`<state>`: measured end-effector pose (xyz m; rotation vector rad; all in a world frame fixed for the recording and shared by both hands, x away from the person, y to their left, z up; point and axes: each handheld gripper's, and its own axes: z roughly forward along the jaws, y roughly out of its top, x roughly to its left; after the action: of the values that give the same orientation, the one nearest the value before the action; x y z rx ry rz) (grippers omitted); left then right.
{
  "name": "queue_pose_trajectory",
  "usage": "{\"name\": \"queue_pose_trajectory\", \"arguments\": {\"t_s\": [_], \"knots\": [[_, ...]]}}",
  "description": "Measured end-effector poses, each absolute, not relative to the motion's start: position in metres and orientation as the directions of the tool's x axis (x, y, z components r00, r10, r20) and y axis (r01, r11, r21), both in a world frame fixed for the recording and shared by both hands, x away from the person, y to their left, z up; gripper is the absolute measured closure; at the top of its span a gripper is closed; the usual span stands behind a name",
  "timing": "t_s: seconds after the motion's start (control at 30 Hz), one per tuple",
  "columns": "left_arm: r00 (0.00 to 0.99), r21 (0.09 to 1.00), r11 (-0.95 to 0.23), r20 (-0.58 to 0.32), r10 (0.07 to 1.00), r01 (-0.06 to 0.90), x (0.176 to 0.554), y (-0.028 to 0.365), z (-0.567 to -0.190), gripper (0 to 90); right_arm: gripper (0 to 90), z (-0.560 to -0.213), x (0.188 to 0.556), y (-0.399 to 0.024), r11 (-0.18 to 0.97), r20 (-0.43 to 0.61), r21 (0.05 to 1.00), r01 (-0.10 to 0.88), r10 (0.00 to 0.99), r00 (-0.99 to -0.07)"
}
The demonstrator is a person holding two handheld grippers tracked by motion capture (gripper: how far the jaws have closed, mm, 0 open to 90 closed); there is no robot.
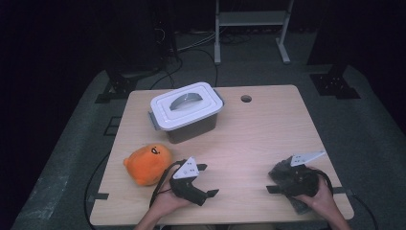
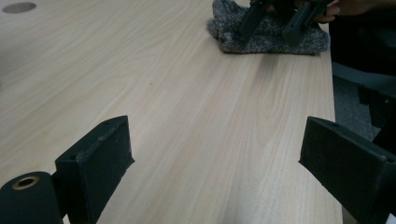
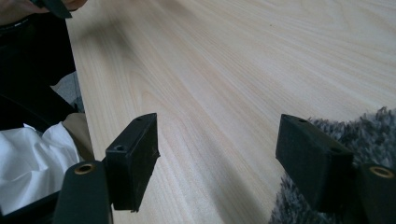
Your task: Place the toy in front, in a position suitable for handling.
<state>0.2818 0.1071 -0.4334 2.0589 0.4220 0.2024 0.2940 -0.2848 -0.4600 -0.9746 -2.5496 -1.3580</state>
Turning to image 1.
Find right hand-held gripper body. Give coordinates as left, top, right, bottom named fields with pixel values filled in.
left=277, top=150, right=327, bottom=198

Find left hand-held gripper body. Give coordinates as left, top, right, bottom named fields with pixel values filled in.
left=169, top=156, right=209, bottom=207

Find grey fuzzy cloth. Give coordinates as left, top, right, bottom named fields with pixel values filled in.
left=267, top=156, right=315, bottom=215

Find orange plush toy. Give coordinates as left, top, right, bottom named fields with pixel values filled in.
left=123, top=143, right=174, bottom=187

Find storage box with white lid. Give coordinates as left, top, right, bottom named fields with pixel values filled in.
left=147, top=81, right=225, bottom=145

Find person's right hand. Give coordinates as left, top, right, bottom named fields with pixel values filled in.
left=295, top=178, right=334, bottom=219

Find person's left hand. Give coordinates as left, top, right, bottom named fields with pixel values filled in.
left=149, top=188, right=193, bottom=219

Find black tape square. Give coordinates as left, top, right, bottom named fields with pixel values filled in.
left=102, top=116, right=123, bottom=137

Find black stand base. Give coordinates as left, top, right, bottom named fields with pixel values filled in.
left=309, top=63, right=362, bottom=100
left=94, top=65, right=139, bottom=104

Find dark equipment rack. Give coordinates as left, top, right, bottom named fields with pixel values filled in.
left=104, top=0, right=180, bottom=78

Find white metal stand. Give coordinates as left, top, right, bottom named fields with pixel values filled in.
left=214, top=0, right=295, bottom=65

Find left hand-held gripper cable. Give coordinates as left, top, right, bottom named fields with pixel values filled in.
left=148, top=158, right=188, bottom=209

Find hand-held gripper cable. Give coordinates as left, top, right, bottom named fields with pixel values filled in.
left=314, top=168, right=335, bottom=196
left=148, top=158, right=188, bottom=209

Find right hand-held gripper cable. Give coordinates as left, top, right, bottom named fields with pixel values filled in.
left=314, top=168, right=335, bottom=196

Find black table strap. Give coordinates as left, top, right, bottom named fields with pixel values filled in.
left=329, top=186, right=354, bottom=196
left=87, top=192, right=110, bottom=203

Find thin black cable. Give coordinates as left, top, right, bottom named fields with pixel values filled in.
left=83, top=152, right=111, bottom=230
left=350, top=191, right=380, bottom=230

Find black power cable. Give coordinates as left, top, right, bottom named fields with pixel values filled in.
left=186, top=47, right=220, bottom=88
left=149, top=57, right=185, bottom=91

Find grey cable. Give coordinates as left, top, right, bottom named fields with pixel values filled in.
left=176, top=31, right=218, bottom=53

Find tangle of dark cables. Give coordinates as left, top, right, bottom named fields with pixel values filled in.
left=219, top=31, right=253, bottom=46

